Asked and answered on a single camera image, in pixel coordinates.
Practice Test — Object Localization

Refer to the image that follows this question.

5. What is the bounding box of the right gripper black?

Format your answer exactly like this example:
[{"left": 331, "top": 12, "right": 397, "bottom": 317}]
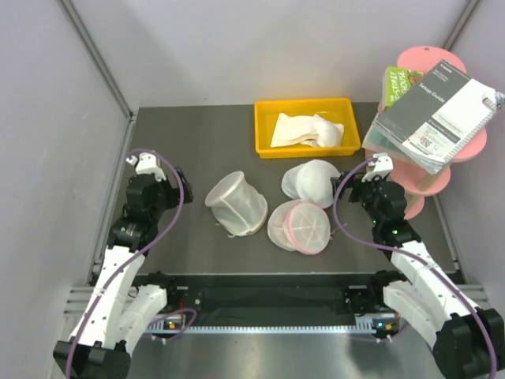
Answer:
[{"left": 331, "top": 171, "right": 386, "bottom": 227}]

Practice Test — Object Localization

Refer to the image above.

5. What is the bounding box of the white mesh laundry bag beige trim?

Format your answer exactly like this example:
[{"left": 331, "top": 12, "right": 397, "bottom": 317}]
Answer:
[{"left": 204, "top": 171, "right": 268, "bottom": 237}]

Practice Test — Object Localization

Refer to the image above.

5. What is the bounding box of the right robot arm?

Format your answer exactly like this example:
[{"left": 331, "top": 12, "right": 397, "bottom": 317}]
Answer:
[{"left": 331, "top": 172, "right": 504, "bottom": 378}]

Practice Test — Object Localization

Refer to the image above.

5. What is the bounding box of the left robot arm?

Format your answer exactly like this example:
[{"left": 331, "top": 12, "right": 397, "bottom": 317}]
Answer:
[{"left": 53, "top": 167, "right": 193, "bottom": 378}]

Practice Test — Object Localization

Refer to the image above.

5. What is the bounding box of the beige bra in tray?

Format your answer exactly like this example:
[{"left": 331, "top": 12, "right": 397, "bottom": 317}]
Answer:
[{"left": 270, "top": 113, "right": 345, "bottom": 148}]

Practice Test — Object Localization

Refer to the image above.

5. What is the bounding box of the mesh laundry bag pink trim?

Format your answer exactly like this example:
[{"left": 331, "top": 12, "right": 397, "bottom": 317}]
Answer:
[{"left": 267, "top": 200, "right": 331, "bottom": 255}]

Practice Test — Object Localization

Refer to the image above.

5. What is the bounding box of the pink tiered shelf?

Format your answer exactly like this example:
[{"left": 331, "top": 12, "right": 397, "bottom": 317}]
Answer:
[{"left": 363, "top": 45, "right": 488, "bottom": 220}]

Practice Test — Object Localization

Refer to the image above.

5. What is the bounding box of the yellow plastic tray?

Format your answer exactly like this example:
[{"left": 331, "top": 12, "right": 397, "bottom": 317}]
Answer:
[{"left": 254, "top": 98, "right": 361, "bottom": 159}]

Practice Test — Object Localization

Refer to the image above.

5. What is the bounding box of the grey spiral setup guide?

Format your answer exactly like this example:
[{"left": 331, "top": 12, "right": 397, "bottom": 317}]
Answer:
[{"left": 362, "top": 60, "right": 504, "bottom": 174}]

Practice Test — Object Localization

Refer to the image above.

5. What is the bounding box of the green storey house book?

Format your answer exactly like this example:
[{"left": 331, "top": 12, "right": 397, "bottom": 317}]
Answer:
[{"left": 382, "top": 66, "right": 425, "bottom": 109}]

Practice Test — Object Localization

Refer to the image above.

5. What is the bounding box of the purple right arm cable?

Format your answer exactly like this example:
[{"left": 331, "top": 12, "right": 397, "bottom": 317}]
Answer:
[{"left": 333, "top": 158, "right": 499, "bottom": 379}]

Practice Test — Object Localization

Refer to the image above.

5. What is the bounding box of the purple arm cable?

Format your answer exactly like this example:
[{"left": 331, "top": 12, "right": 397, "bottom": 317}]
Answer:
[
  {"left": 65, "top": 148, "right": 198, "bottom": 379},
  {"left": 333, "top": 158, "right": 499, "bottom": 379}
]

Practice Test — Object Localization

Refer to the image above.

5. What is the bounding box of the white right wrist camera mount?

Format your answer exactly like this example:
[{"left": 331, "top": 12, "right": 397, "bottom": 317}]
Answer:
[{"left": 361, "top": 153, "right": 394, "bottom": 182}]

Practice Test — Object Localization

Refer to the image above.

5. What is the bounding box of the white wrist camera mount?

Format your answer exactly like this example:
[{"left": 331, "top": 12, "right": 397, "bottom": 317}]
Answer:
[
  {"left": 361, "top": 153, "right": 394, "bottom": 182},
  {"left": 125, "top": 152, "right": 166, "bottom": 182}
]

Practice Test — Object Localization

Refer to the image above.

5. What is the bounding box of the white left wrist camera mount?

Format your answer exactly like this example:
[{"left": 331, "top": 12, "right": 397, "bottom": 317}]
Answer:
[{"left": 125, "top": 152, "right": 166, "bottom": 182}]

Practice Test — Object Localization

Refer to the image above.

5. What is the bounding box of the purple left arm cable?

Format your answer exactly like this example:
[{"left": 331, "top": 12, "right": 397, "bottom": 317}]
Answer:
[{"left": 65, "top": 148, "right": 198, "bottom": 379}]

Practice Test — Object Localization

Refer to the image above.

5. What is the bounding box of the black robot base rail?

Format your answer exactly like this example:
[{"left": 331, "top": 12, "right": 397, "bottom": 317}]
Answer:
[{"left": 133, "top": 272, "right": 398, "bottom": 329}]

